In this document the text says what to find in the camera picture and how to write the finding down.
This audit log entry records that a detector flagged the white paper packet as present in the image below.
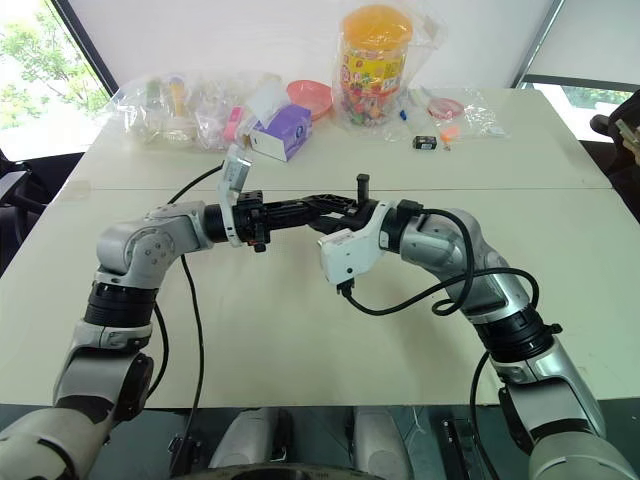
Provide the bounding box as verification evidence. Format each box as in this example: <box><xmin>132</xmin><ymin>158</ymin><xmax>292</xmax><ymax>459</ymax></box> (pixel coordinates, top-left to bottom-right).
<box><xmin>243</xmin><ymin>81</ymin><xmax>285</xmax><ymax>123</ymax></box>

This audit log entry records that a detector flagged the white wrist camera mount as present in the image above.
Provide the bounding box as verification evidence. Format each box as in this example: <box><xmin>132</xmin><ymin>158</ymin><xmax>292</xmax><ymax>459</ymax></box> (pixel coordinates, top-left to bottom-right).
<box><xmin>317</xmin><ymin>201</ymin><xmax>397</xmax><ymax>288</ymax></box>
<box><xmin>214</xmin><ymin>144</ymin><xmax>255</xmax><ymax>250</ymax></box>

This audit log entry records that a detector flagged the candy jar with orange lid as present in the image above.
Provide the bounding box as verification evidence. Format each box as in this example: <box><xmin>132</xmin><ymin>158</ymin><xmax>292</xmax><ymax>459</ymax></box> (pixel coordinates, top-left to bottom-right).
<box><xmin>331</xmin><ymin>5</ymin><xmax>416</xmax><ymax>126</ymax></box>

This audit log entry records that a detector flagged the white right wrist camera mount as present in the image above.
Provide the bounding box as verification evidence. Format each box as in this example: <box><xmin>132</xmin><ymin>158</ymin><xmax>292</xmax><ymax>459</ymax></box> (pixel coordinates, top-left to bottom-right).
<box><xmin>317</xmin><ymin>201</ymin><xmax>397</xmax><ymax>288</ymax></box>

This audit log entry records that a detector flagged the clear bag around candy jar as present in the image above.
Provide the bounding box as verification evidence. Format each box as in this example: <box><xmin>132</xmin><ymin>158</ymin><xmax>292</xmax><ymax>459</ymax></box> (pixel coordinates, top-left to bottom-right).
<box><xmin>327</xmin><ymin>3</ymin><xmax>447</xmax><ymax>135</ymax></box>

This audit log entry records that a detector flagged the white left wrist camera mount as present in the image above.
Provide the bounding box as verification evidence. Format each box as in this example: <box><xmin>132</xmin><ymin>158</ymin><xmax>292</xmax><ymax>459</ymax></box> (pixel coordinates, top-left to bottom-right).
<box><xmin>214</xmin><ymin>144</ymin><xmax>255</xmax><ymax>250</ymax></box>

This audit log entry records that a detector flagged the long black left arm cable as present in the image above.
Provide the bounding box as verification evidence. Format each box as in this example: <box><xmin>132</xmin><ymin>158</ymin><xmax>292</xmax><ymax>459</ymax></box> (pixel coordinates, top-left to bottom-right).
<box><xmin>166</xmin><ymin>166</ymin><xmax>236</xmax><ymax>469</ymax></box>

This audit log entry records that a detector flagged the looped black right arm cable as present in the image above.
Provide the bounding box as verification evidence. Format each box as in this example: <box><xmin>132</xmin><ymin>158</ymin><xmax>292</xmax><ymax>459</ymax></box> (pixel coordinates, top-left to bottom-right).
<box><xmin>335</xmin><ymin>206</ymin><xmax>542</xmax><ymax>318</ymax></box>

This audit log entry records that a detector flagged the pink small box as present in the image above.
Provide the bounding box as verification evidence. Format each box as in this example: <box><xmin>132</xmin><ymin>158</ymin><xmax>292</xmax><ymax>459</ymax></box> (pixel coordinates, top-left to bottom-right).
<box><xmin>223</xmin><ymin>105</ymin><xmax>245</xmax><ymax>142</ymax></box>

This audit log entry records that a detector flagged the yellow bottle in bag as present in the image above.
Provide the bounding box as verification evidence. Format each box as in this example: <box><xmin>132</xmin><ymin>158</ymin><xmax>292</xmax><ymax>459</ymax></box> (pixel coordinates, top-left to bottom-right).
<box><xmin>168</xmin><ymin>76</ymin><xmax>190</xmax><ymax>120</ymax></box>

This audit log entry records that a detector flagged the large clear bag of items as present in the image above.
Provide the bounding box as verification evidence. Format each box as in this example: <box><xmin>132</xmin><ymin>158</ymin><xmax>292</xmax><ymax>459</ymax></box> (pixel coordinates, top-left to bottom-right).
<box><xmin>115</xmin><ymin>71</ymin><xmax>264</xmax><ymax>153</ymax></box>

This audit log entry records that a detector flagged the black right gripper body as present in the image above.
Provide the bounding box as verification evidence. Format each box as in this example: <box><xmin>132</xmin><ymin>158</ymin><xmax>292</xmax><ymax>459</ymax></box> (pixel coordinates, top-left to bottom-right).
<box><xmin>343</xmin><ymin>172</ymin><xmax>383</xmax><ymax>232</ymax></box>

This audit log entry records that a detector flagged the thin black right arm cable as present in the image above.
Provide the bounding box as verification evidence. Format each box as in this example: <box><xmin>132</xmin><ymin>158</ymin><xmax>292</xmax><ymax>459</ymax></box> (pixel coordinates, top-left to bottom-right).
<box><xmin>468</xmin><ymin>348</ymin><xmax>502</xmax><ymax>480</ymax></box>

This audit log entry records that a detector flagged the black office chair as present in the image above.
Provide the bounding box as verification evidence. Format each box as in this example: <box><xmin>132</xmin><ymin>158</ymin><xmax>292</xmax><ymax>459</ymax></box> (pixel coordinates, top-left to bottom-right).
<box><xmin>588</xmin><ymin>87</ymin><xmax>640</xmax><ymax>224</ymax></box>

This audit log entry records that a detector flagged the dark chair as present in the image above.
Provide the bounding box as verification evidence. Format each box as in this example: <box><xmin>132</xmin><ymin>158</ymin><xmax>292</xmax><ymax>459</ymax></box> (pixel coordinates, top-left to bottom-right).
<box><xmin>0</xmin><ymin>146</ymin><xmax>85</xmax><ymax>279</ymax></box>

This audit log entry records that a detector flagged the grey rounded robot leg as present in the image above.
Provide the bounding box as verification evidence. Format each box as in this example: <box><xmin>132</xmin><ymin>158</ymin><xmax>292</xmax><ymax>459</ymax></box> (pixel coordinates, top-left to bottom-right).
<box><xmin>208</xmin><ymin>406</ymin><xmax>295</xmax><ymax>472</ymax></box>
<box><xmin>348</xmin><ymin>406</ymin><xmax>413</xmax><ymax>480</ymax></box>

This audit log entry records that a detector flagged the short black left arm cable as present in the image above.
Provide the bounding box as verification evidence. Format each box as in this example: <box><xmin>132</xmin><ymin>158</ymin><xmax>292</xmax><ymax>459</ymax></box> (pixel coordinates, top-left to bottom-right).
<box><xmin>149</xmin><ymin>302</ymin><xmax>171</xmax><ymax>404</ymax></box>

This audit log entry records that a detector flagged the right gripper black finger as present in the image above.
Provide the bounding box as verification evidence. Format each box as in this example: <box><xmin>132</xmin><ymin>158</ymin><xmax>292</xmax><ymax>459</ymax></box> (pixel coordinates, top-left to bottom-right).
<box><xmin>299</xmin><ymin>192</ymin><xmax>359</xmax><ymax>212</ymax></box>
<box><xmin>306</xmin><ymin>213</ymin><xmax>354</xmax><ymax>235</ymax></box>

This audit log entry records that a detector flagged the small clear plastic bag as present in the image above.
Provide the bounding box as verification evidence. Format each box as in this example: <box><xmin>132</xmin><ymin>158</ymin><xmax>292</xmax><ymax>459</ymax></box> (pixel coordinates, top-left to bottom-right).
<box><xmin>460</xmin><ymin>88</ymin><xmax>512</xmax><ymax>142</ymax></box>

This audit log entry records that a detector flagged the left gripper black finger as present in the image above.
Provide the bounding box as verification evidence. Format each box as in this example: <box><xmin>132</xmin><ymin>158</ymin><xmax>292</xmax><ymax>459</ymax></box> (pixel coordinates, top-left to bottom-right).
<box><xmin>268</xmin><ymin>197</ymin><xmax>322</xmax><ymax>216</ymax></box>
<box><xmin>268</xmin><ymin>212</ymin><xmax>315</xmax><ymax>231</ymax></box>

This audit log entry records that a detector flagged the purple and white tissue box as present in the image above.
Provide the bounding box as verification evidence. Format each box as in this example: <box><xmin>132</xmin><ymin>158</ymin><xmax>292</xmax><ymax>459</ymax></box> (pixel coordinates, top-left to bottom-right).
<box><xmin>248</xmin><ymin>103</ymin><xmax>315</xmax><ymax>164</ymax></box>

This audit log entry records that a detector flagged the pink plastic bowl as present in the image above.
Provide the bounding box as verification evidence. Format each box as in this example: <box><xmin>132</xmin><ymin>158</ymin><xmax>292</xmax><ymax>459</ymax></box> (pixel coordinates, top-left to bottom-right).
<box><xmin>286</xmin><ymin>79</ymin><xmax>334</xmax><ymax>122</ymax></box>

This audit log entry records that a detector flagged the pink ring in clear bag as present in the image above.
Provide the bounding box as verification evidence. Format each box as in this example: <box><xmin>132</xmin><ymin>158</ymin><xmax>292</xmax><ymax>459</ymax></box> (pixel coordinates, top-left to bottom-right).
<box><xmin>428</xmin><ymin>96</ymin><xmax>465</xmax><ymax>120</ymax></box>

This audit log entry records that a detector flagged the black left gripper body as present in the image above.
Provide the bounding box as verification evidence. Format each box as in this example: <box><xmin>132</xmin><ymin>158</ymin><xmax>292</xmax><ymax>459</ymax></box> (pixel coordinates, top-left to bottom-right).
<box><xmin>233</xmin><ymin>191</ymin><xmax>273</xmax><ymax>254</ymax></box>

